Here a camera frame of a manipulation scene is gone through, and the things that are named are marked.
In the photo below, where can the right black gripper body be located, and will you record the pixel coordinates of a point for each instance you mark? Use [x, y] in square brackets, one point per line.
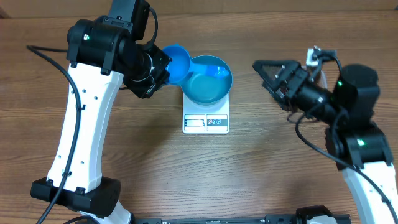
[308, 98]

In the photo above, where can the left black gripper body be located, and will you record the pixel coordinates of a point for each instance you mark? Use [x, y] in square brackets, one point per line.
[152, 73]

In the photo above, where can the blue plastic measuring scoop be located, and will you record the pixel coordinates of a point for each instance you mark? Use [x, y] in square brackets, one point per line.
[179, 66]

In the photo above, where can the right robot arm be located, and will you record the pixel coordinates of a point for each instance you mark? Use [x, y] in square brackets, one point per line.
[353, 141]

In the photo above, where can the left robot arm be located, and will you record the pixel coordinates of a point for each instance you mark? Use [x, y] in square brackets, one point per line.
[105, 55]

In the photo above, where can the teal round bowl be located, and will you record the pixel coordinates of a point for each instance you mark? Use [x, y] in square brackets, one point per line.
[204, 89]

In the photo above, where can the white digital kitchen scale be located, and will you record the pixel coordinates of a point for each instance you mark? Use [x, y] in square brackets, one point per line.
[206, 119]

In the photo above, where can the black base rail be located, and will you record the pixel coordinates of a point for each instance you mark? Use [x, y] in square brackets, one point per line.
[305, 215]

